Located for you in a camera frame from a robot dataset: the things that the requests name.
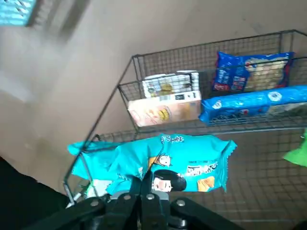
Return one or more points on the teal chips bag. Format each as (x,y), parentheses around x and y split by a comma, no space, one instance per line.
(96,163)

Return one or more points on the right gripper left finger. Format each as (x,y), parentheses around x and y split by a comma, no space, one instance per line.
(96,213)

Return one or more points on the light blue plastic basket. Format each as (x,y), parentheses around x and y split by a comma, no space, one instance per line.
(14,12)

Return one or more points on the long blue biscuit packet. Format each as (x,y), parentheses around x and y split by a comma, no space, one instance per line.
(239,105)

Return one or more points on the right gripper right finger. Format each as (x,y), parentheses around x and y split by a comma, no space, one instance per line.
(168,215)

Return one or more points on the orange and white snack box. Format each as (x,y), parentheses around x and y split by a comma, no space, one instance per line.
(168,112)

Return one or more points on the teal chips bag cartoon print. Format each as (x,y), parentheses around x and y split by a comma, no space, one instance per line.
(192,153)

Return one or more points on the white snack pack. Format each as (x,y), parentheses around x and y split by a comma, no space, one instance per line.
(168,83)

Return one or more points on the blue cracker bag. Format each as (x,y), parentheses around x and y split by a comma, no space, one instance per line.
(230,74)

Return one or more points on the green snack bag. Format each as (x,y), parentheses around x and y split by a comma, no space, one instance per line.
(297,153)

